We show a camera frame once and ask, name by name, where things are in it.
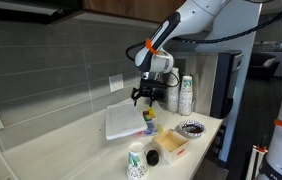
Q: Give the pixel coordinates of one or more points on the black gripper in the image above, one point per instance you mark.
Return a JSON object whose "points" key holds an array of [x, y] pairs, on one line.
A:
{"points": [[145, 92]]}

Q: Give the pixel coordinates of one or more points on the white plastic lid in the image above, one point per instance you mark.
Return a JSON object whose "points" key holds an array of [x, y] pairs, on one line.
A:
{"points": [[125, 120]]}

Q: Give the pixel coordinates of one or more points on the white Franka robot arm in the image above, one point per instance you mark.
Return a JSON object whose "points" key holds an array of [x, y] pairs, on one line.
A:
{"points": [[187, 18]]}

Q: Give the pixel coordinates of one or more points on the clear plastic container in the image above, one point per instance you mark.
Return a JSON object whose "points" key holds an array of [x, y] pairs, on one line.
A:
{"points": [[156, 120]]}

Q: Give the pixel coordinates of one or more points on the red toy block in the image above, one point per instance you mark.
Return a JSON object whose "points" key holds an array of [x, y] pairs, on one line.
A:
{"points": [[144, 114]]}

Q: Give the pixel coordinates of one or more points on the yellow toy block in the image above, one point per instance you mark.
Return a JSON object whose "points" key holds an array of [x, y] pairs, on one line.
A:
{"points": [[150, 114]]}

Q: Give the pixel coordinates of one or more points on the blue toy block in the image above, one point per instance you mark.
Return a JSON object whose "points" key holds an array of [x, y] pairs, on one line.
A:
{"points": [[151, 126]]}

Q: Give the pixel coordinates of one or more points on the tall paper cup stack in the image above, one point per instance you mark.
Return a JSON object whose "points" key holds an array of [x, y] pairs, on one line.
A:
{"points": [[173, 93]]}

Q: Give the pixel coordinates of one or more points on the short paper cup stack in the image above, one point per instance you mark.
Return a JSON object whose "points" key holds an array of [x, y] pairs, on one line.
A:
{"points": [[185, 96]]}

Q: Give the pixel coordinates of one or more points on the small open cardboard box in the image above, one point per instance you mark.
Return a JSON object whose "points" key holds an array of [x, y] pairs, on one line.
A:
{"points": [[170, 145]]}

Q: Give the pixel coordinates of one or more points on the patterned paper bowl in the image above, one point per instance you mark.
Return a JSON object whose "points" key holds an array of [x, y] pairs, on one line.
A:
{"points": [[191, 129]]}

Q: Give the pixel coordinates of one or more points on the black round object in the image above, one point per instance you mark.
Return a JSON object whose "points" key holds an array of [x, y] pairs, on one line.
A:
{"points": [[152, 157]]}

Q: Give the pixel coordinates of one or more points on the patterned paper cup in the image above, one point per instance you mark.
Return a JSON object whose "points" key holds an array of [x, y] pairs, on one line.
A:
{"points": [[136, 161]]}

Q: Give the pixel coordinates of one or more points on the black steel coffee machine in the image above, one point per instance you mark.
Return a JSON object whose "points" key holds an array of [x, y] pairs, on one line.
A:
{"points": [[224, 83]]}

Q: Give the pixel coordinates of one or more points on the dark sofa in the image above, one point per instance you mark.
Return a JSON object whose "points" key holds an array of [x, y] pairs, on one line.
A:
{"points": [[261, 66]]}

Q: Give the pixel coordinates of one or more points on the orange white pole stand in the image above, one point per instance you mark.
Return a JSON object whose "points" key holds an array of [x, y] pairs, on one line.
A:
{"points": [[256, 161]]}

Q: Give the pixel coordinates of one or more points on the white sofa pillow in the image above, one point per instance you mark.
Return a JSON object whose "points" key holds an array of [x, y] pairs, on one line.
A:
{"points": [[269, 62]]}

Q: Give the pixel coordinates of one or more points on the black under-cabinet hood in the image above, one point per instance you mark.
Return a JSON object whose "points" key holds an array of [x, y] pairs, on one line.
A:
{"points": [[24, 10]]}

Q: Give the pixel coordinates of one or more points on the white wall outlet plate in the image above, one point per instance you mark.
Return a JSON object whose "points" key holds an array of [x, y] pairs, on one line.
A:
{"points": [[116, 82]]}

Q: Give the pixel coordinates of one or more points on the wooden wall cabinet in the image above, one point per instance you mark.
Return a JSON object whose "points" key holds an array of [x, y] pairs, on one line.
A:
{"points": [[127, 8]]}

